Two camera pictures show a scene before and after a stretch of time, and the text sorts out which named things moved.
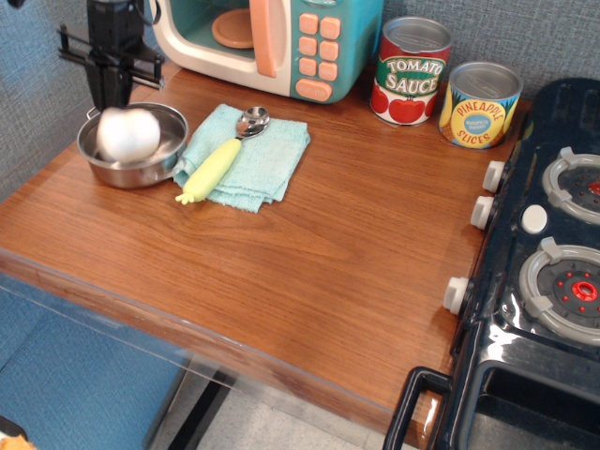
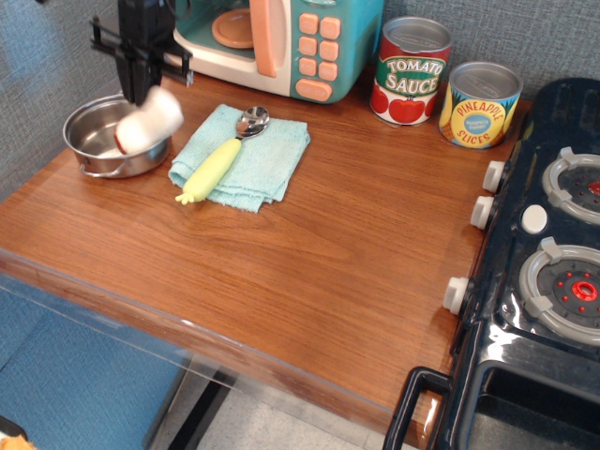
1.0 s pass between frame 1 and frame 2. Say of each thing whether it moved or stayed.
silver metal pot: moved
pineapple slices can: stayed
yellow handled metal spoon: stayed
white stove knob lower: stayed
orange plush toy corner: stayed
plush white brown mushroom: moved
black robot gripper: moved
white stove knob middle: stayed
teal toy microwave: stayed
